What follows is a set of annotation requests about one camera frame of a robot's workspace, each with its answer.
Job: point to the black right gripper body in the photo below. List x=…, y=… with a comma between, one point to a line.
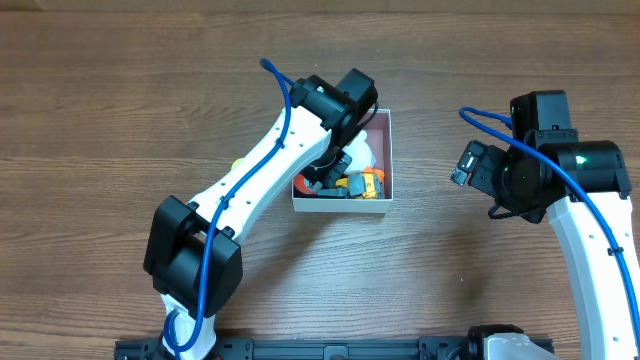
x=484, y=173

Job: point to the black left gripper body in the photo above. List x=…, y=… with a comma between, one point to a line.
x=326, y=170

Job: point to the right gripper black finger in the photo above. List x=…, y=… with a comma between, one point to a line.
x=473, y=152
x=464, y=168

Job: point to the orange toy ball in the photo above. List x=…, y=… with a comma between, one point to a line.
x=305, y=187

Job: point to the white plush duck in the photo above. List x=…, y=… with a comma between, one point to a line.
x=366, y=150

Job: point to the yellow toy truck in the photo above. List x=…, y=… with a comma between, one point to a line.
x=366, y=185

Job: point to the yellow wooden rattle drum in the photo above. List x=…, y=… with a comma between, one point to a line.
x=236, y=163

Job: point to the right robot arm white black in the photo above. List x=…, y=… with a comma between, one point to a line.
x=583, y=190

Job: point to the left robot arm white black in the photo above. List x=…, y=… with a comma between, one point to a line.
x=193, y=254

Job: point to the white box with pink interior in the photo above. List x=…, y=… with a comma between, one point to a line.
x=381, y=121

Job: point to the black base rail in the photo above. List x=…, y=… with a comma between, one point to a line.
x=481, y=342

